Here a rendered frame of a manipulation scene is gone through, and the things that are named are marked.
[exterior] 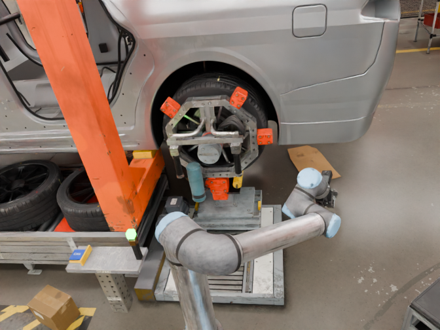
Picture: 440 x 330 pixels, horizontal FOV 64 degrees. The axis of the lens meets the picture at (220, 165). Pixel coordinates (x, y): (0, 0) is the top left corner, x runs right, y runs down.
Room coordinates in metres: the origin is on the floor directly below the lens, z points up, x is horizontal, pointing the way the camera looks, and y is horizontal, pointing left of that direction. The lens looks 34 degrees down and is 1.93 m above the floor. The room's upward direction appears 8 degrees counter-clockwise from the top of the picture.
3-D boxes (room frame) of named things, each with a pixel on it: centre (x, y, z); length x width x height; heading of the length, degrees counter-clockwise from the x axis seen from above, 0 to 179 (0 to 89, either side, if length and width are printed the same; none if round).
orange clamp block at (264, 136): (1.82, -0.29, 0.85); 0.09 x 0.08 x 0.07; 78
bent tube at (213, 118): (1.74, -0.05, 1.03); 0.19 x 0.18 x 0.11; 168
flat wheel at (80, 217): (2.12, 0.85, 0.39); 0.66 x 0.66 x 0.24
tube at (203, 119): (1.78, 0.14, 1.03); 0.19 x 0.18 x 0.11; 168
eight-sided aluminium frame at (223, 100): (1.88, 0.02, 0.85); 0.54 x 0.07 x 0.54; 78
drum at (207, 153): (1.81, 0.04, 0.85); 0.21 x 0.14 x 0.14; 168
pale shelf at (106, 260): (1.42, 0.71, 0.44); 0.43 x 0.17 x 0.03; 78
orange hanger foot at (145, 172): (1.95, 0.53, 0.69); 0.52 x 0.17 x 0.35; 168
